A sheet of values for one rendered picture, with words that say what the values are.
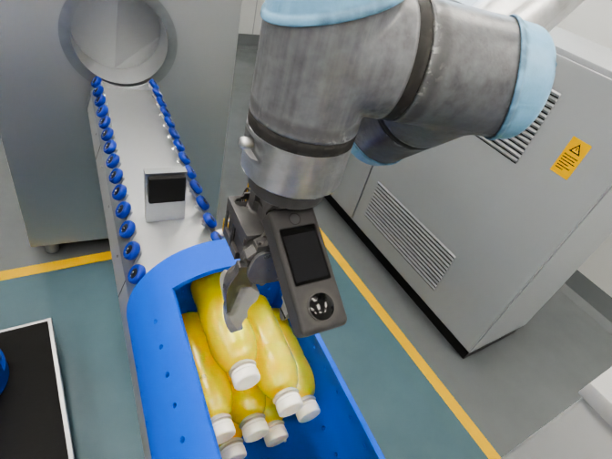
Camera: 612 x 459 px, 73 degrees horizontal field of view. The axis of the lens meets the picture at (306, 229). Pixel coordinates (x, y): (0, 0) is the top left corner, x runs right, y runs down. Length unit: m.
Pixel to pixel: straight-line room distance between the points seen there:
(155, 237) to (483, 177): 1.44
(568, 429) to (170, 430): 0.81
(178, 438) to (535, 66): 0.51
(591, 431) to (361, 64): 0.91
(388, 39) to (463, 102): 0.07
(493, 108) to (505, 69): 0.03
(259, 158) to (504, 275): 1.80
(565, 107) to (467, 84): 1.53
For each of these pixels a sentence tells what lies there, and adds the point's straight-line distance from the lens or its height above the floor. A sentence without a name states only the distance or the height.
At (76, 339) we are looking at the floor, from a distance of 2.08.
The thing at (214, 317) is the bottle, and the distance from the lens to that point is 0.64.
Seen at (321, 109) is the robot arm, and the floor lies 1.57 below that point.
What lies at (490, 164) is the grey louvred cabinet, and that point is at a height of 0.95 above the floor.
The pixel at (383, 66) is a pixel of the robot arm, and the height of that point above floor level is 1.61.
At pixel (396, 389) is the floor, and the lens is 2.13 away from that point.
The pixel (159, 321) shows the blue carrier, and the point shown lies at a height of 1.18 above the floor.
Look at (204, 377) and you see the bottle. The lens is 0.64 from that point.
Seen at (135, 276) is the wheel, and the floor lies 0.97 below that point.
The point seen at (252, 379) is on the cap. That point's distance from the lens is 0.62.
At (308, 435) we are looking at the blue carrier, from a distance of 0.77.
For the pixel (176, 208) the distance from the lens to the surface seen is 1.14.
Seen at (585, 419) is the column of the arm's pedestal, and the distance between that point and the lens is 1.06.
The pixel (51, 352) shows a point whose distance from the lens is 1.88.
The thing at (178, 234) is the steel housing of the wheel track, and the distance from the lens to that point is 1.13.
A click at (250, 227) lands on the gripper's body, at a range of 0.40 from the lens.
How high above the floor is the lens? 1.69
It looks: 39 degrees down
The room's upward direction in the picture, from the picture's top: 17 degrees clockwise
